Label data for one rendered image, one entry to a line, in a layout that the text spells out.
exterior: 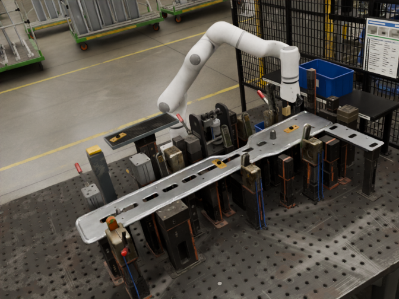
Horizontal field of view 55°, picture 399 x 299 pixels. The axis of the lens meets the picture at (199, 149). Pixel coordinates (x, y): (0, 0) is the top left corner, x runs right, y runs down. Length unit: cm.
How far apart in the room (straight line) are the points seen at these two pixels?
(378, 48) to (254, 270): 133
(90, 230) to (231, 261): 63
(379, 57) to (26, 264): 212
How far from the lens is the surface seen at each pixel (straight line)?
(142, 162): 178
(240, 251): 183
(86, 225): 172
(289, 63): 189
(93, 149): 191
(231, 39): 191
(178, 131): 233
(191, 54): 196
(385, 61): 228
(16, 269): 217
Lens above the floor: 204
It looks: 31 degrees down
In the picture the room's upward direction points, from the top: 10 degrees counter-clockwise
